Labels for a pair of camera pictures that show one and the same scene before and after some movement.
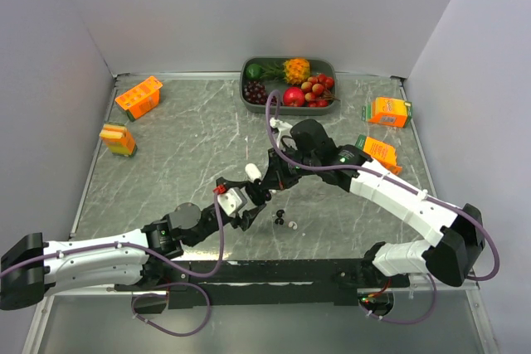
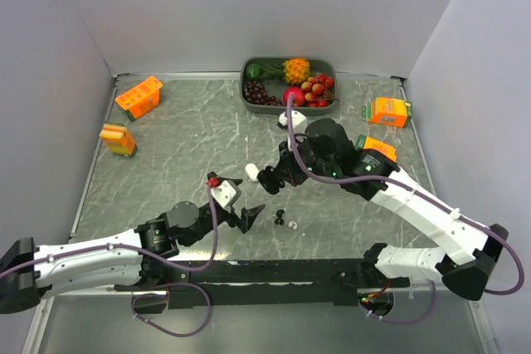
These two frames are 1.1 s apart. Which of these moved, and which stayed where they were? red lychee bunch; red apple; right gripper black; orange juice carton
Moved: right gripper black
Stayed: red apple; orange juice carton; red lychee bunch
